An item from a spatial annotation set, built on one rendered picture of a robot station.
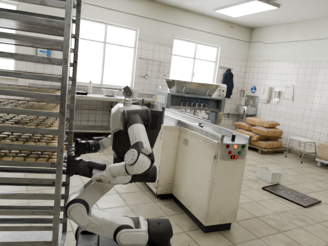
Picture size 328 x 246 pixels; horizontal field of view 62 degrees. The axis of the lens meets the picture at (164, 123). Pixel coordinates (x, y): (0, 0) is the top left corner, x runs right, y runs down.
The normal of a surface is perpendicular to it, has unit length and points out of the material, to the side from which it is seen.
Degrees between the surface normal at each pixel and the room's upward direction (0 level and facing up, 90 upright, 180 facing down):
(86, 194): 90
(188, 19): 90
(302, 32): 90
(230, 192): 90
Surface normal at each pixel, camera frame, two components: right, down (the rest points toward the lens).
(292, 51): -0.87, -0.03
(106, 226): 0.21, 0.17
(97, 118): 0.48, 0.18
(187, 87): 0.30, 0.58
